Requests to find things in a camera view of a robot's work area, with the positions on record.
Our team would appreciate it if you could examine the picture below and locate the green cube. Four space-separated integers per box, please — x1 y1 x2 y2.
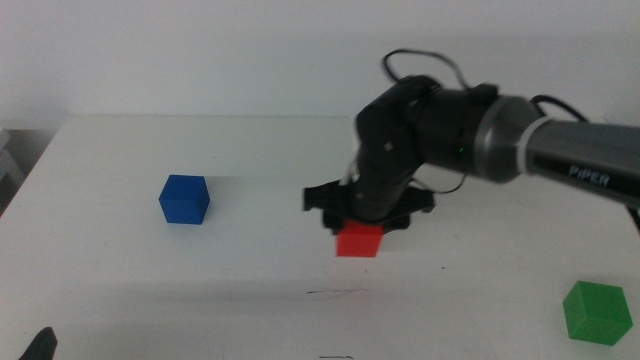
561 279 634 347

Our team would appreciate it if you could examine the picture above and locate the red cube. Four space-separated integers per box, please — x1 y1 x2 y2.
335 220 385 259

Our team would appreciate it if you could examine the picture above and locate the blue cube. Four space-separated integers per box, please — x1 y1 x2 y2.
158 174 211 226

